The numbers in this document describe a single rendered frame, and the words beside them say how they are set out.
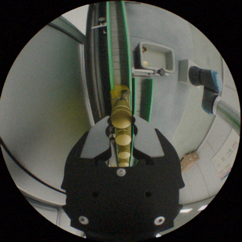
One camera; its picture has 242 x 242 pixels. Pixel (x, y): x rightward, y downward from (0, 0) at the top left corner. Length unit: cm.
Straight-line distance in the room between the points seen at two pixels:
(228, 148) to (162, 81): 356
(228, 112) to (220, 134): 335
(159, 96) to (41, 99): 62
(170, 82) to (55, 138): 67
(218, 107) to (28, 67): 63
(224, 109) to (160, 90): 45
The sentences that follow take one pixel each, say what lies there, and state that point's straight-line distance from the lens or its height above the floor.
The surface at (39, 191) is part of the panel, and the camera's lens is 15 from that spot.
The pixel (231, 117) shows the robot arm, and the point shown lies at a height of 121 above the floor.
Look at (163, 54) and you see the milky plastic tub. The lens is 62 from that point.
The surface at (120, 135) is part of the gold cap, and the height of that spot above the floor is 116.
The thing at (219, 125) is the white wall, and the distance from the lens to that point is 381.
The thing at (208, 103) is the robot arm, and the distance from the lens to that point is 54.
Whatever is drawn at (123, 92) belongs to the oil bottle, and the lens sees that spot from 20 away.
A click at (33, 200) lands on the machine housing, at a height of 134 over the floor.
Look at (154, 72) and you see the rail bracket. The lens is 34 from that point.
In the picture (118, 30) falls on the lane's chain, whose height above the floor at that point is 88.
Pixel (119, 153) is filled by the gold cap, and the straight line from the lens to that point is 20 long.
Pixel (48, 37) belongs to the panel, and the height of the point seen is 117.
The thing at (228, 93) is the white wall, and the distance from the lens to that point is 375.
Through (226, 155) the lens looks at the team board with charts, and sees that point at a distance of 387.
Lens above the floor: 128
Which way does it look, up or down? 58 degrees down
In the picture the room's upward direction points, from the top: 179 degrees counter-clockwise
